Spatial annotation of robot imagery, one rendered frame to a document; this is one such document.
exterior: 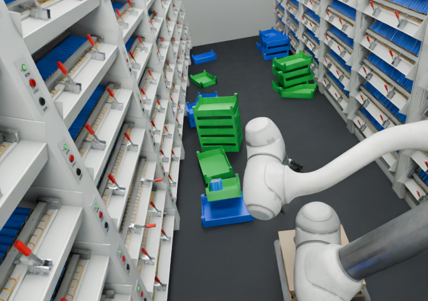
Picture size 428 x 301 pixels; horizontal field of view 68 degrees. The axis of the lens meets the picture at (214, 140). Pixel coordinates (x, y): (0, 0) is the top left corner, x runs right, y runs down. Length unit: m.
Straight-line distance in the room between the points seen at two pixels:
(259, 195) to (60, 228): 0.48
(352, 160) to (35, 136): 0.75
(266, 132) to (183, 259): 1.10
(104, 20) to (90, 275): 0.91
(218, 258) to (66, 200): 1.09
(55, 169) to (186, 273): 1.12
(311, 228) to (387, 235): 0.29
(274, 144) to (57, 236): 0.59
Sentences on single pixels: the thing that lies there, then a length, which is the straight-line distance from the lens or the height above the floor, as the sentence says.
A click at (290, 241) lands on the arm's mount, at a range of 1.46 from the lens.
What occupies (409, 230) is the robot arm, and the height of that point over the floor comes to 0.74.
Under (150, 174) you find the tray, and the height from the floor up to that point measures 0.53.
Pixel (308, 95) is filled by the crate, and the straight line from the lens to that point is 3.08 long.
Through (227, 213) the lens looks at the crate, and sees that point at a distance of 1.97.
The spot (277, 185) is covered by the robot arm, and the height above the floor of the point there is 0.87.
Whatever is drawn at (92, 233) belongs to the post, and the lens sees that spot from 0.94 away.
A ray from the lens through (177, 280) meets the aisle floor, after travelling 1.76.
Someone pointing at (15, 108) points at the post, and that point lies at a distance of 0.75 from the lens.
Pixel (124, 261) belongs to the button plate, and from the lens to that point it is 1.10.
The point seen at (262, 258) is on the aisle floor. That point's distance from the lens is 1.76.
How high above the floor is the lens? 1.43
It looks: 33 degrees down
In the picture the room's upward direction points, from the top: 11 degrees counter-clockwise
